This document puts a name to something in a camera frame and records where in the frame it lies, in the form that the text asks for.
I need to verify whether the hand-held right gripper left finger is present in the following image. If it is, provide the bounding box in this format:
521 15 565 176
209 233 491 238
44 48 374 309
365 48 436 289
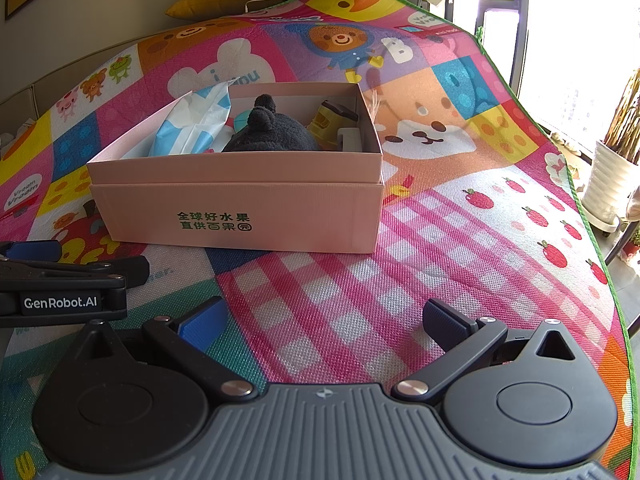
75 295 255 403

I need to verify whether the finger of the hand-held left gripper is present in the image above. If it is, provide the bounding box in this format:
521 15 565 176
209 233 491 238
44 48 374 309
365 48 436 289
0 240 62 263
0 254 151 289

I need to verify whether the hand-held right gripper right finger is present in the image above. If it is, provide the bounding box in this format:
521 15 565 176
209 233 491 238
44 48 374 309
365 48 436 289
392 298 577 404

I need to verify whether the pink cardboard box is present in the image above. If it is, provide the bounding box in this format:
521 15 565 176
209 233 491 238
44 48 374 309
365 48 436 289
86 82 386 256

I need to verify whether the blue wet wipe packet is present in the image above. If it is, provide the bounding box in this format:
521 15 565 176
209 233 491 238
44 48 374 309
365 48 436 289
149 85 234 157

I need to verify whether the black plush toy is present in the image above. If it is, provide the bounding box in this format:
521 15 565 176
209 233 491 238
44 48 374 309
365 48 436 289
222 94 321 153

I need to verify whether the white plastic block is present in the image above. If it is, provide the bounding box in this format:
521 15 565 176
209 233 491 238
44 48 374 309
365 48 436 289
337 127 364 154

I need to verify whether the yellow toy with brown cap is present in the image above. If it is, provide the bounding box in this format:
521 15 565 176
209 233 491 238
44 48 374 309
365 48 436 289
311 100 360 150

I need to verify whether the colourful cartoon play mat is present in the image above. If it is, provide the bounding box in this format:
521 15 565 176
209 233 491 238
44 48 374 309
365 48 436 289
0 0 633 480

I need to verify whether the beige sofa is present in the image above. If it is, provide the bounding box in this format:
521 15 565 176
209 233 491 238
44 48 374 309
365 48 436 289
0 30 151 147

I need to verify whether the black metal chair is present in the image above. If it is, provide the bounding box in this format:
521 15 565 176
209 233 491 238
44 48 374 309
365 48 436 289
602 230 640 342

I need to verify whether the white ribbed plant pot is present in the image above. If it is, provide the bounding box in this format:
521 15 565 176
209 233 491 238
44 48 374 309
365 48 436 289
582 140 640 222

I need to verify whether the dried yellow plant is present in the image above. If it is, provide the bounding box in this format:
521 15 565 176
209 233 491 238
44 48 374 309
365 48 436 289
602 67 640 167

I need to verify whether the yellow pillow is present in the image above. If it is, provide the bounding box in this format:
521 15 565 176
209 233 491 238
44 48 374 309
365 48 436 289
165 0 291 20

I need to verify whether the black window frame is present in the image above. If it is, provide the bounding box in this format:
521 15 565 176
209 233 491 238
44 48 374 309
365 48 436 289
475 0 532 102

